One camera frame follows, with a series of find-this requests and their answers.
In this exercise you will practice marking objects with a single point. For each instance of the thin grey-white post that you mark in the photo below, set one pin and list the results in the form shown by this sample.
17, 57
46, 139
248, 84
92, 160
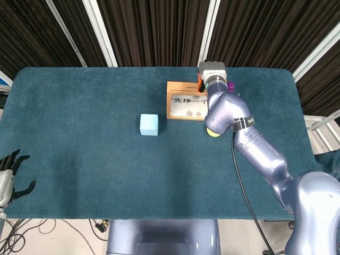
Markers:
66, 34

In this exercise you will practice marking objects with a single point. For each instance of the wooden coin box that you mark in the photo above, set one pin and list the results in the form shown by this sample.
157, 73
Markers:
172, 106

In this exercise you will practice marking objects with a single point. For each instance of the yellow-green ball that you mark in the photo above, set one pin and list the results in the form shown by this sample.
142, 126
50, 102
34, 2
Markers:
212, 135

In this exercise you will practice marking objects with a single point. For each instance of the purple toy brick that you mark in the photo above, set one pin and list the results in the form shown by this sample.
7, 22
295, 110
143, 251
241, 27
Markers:
231, 86

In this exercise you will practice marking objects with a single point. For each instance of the aluminium profile frame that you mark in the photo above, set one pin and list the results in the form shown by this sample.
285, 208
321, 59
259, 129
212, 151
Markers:
321, 125

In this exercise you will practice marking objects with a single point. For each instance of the teal table cloth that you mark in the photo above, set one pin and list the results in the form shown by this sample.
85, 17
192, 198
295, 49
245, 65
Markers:
106, 164

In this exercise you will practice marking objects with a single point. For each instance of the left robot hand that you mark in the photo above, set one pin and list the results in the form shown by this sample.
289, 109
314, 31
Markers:
6, 180

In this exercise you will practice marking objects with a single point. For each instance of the light blue foam cube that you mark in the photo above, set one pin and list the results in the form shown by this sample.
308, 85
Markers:
148, 125

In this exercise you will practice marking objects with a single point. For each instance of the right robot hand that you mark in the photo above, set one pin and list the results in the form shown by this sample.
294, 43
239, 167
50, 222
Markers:
213, 69

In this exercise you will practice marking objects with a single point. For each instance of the blue-grey robot torso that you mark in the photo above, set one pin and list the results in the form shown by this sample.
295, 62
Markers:
162, 236

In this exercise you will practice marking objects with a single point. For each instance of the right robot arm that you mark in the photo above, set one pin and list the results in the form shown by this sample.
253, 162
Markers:
265, 156

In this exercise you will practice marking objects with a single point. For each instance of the blue denim jeans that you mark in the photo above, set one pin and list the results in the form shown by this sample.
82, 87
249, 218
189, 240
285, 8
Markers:
329, 162

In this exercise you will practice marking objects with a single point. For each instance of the black power plug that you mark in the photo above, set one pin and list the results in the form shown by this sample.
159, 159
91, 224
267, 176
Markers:
101, 226

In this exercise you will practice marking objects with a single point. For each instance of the dark pleated curtain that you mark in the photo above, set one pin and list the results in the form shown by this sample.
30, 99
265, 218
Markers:
159, 32

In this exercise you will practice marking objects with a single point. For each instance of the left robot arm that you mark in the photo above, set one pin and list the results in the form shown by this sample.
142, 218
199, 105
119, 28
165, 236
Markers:
2, 217

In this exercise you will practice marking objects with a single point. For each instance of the white and blue board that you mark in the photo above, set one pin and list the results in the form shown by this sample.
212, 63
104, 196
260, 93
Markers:
4, 82

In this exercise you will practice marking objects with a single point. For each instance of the wide white post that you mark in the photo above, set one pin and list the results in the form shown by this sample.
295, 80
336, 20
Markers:
101, 34
208, 34
316, 53

